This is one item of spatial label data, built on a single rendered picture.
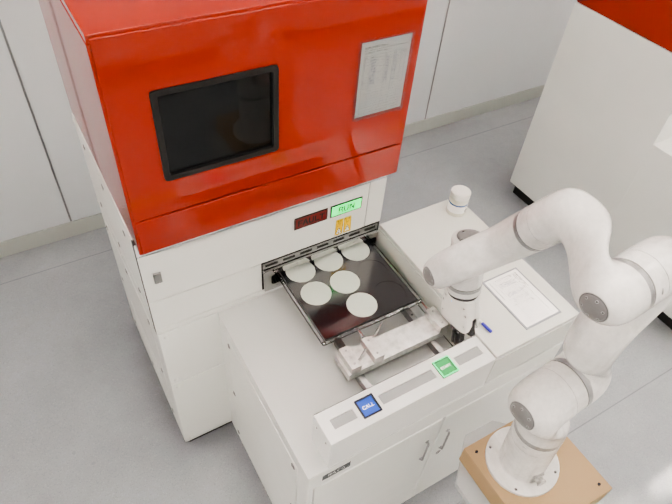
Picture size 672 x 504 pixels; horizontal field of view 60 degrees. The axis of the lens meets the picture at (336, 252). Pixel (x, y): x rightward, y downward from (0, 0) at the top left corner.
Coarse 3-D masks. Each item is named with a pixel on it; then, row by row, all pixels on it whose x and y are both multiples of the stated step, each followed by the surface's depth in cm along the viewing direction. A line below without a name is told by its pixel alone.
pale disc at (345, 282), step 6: (336, 276) 192; (342, 276) 192; (348, 276) 192; (354, 276) 193; (330, 282) 190; (336, 282) 190; (342, 282) 190; (348, 282) 191; (354, 282) 191; (336, 288) 188; (342, 288) 189; (348, 288) 189; (354, 288) 189
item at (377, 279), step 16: (368, 256) 199; (320, 272) 193; (352, 272) 194; (368, 272) 194; (384, 272) 195; (368, 288) 189; (384, 288) 190; (400, 288) 190; (304, 304) 183; (336, 304) 184; (384, 304) 185; (400, 304) 186; (320, 320) 179; (336, 320) 180; (352, 320) 180; (368, 320) 180
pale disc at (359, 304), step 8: (352, 296) 187; (360, 296) 187; (368, 296) 187; (352, 304) 184; (360, 304) 184; (368, 304) 185; (376, 304) 185; (352, 312) 182; (360, 312) 182; (368, 312) 182
